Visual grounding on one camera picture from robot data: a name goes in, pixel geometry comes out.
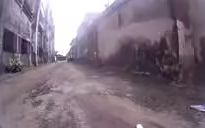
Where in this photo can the pale litter scrap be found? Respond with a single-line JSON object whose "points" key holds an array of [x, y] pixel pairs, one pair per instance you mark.
{"points": [[202, 108]]}

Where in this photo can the weathered stained concrete wall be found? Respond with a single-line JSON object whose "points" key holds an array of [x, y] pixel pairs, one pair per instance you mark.
{"points": [[146, 36]]}

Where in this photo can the grey concrete building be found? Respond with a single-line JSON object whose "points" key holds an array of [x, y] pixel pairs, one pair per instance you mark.
{"points": [[20, 30]]}

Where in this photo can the robot's own part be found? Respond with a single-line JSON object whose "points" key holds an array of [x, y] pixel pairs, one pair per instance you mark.
{"points": [[139, 126]]}

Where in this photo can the brown dirt road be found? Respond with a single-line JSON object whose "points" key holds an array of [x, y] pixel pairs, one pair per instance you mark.
{"points": [[90, 96]]}

